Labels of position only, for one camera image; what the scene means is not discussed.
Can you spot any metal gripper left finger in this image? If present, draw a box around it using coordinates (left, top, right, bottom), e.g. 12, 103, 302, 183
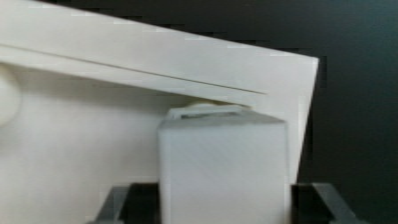
87, 183, 160, 224

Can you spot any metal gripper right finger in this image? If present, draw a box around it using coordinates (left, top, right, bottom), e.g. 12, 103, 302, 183
291, 183, 369, 224

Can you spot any white square tabletop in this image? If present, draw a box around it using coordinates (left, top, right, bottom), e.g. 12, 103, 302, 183
0, 0, 318, 224

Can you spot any white leg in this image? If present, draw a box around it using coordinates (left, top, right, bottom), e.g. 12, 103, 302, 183
158, 105, 290, 224

